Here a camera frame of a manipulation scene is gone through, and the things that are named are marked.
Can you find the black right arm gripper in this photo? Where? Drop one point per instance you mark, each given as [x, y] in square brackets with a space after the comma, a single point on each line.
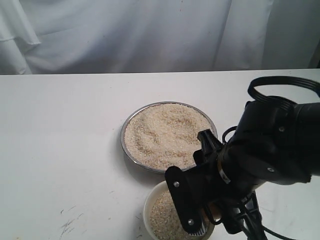
[228, 187]

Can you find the brown wooden cup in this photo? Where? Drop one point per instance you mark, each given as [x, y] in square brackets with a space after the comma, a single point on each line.
[212, 213]

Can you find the white bowl of rice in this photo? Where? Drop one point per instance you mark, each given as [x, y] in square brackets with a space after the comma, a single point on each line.
[161, 219]

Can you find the round metal tray of rice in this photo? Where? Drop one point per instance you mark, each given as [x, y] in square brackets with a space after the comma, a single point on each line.
[164, 134]

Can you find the white backdrop cloth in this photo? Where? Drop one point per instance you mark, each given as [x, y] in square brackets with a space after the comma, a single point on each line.
[142, 36]

